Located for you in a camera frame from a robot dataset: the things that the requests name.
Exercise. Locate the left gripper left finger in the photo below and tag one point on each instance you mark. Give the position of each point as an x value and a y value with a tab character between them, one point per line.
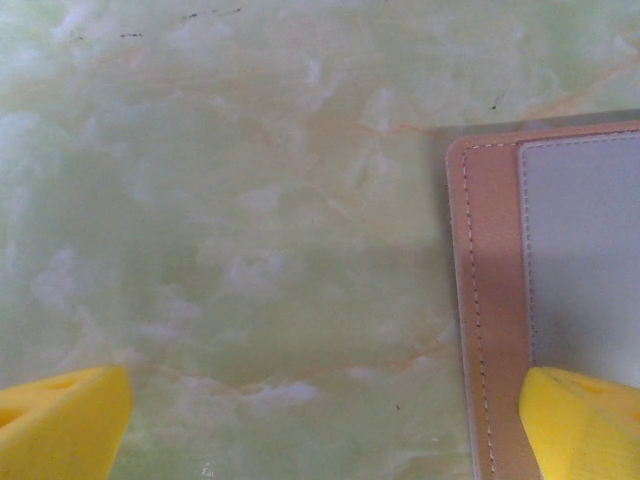
60	425

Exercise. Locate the tan leather card holder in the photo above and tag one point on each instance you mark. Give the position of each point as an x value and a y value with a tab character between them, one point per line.
565	250

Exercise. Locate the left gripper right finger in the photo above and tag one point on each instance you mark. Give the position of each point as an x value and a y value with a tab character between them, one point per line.
585	430

